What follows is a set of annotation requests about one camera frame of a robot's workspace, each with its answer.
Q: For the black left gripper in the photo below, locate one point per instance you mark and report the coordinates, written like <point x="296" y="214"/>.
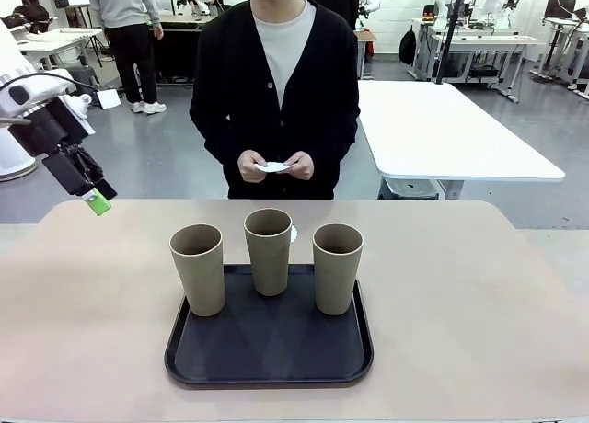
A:
<point x="46" y="126"/>

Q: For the tan tall cup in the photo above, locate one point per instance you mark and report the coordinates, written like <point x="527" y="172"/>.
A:
<point x="269" y="266"/>
<point x="200" y="280"/>
<point x="336" y="285"/>

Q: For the white scalloped paper coaster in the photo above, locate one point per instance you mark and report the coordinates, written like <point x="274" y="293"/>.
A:
<point x="276" y="167"/>
<point x="295" y="233"/>

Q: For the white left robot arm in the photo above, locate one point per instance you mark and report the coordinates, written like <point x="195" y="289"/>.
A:
<point x="18" y="73"/>

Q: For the white cylindrical robot base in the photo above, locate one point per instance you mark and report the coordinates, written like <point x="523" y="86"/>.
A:
<point x="14" y="156"/>

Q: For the person's right forearm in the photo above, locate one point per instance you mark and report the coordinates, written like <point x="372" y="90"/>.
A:
<point x="216" y="142"/>

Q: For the person's right hand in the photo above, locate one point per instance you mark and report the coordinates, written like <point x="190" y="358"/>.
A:
<point x="250" y="168"/>

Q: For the person's left hand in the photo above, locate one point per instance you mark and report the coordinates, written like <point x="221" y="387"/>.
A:
<point x="303" y="165"/>

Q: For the white sheet on floor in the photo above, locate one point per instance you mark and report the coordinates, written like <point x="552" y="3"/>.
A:
<point x="109" y="99"/>

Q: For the grey plastic stool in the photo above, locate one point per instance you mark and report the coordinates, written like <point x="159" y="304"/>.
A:
<point x="85" y="76"/>

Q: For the white folding table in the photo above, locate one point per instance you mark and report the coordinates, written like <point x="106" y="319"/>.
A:
<point x="55" y="39"/>

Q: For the black bag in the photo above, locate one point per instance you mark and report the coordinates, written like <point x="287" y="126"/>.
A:
<point x="27" y="14"/>

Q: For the person in grey hoodie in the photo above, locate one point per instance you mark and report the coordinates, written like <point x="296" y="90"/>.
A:
<point x="119" y="9"/>

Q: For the person in black cardigan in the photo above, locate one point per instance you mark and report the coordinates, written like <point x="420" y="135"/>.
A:
<point x="230" y="73"/>

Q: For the black plastic tray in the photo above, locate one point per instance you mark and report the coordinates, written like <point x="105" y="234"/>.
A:
<point x="271" y="345"/>

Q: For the person in black clothes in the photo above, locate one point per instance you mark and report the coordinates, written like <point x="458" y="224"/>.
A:
<point x="333" y="0"/>

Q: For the black backpack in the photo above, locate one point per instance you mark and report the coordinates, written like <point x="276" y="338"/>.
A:
<point x="407" y="46"/>

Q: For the large white table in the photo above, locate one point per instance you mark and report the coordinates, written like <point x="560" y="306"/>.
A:
<point x="437" y="129"/>

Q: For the black vertical pole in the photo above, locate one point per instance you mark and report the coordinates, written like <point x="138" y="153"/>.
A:
<point x="448" y="32"/>

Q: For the long white lab desk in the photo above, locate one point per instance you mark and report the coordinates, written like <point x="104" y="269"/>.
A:
<point x="488" y="40"/>

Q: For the white desk with monitor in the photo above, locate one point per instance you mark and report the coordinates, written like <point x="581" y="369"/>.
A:
<point x="563" y="27"/>

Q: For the black monitor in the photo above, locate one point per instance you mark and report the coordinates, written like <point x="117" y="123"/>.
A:
<point x="560" y="5"/>

